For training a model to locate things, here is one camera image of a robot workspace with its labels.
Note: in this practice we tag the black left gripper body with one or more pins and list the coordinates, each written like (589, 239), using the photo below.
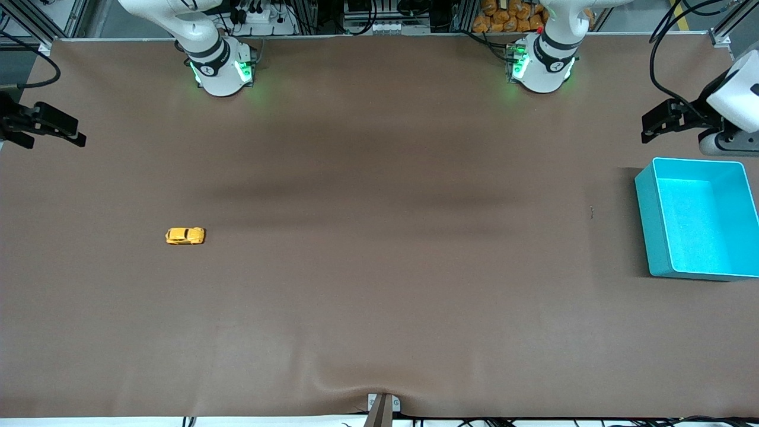
(704, 115)

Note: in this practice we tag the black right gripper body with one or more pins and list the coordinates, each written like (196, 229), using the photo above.
(10, 118)

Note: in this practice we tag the yellow toy beetle car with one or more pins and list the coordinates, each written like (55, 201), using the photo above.
(185, 236)

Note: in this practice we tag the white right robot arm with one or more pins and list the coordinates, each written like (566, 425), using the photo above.
(216, 65)

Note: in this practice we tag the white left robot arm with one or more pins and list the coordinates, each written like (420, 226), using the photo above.
(542, 65)

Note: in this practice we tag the teal plastic storage bin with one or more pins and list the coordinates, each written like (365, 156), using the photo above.
(694, 225)

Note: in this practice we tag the white power strip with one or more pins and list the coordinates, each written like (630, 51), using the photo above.
(267, 18)

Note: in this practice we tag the black electronics rack unit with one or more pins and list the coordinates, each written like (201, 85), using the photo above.
(385, 9)

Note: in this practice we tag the brown table mat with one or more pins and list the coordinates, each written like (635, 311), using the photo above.
(379, 267)

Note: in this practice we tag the aluminium frame profile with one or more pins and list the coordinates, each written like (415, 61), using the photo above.
(53, 18)
(732, 24)

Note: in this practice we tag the metal clamp bracket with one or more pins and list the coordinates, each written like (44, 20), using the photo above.
(372, 403)

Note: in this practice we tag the brown camera post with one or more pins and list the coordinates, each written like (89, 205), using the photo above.
(379, 415)

